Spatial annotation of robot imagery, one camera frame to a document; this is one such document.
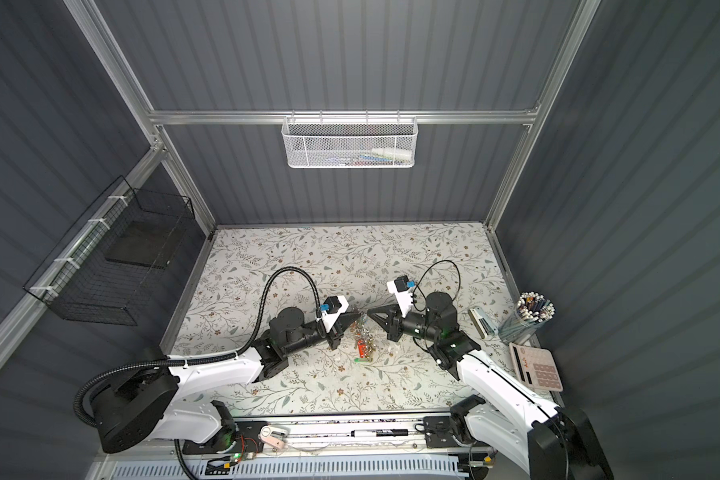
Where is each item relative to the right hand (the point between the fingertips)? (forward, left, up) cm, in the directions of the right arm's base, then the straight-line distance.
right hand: (373, 316), depth 75 cm
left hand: (+1, +3, -1) cm, 4 cm away
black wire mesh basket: (+11, +65, +12) cm, 67 cm away
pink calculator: (-7, -46, -18) cm, 49 cm away
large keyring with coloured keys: (0, +3, -15) cm, 15 cm away
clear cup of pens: (+2, -41, -2) cm, 41 cm away
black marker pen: (-23, -1, -17) cm, 29 cm away
